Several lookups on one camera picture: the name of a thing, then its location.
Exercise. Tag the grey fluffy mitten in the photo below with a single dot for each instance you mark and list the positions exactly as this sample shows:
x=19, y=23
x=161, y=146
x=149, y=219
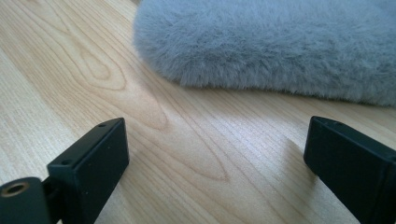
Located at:
x=264, y=43

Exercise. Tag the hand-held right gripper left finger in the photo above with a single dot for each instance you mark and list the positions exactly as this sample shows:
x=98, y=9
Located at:
x=93, y=161

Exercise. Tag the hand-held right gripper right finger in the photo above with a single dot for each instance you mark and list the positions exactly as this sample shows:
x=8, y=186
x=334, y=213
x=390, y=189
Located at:
x=358, y=168

